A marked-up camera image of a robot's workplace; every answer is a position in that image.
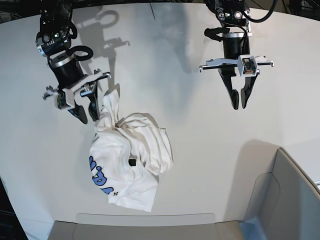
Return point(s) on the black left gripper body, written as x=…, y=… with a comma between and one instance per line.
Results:
x=234, y=45

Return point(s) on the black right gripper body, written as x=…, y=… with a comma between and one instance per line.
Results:
x=71, y=79

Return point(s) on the white printed t-shirt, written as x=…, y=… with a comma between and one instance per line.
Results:
x=127, y=155

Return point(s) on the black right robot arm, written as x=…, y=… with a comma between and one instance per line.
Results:
x=54, y=42

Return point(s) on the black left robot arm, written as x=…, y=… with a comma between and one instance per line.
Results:
x=234, y=16

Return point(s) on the grey cardboard box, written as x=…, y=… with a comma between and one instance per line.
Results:
x=284, y=205

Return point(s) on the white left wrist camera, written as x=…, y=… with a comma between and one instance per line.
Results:
x=247, y=65

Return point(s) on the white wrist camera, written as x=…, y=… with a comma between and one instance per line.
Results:
x=64, y=99
x=247, y=65

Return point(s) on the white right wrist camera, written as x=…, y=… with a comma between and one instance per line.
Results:
x=64, y=99

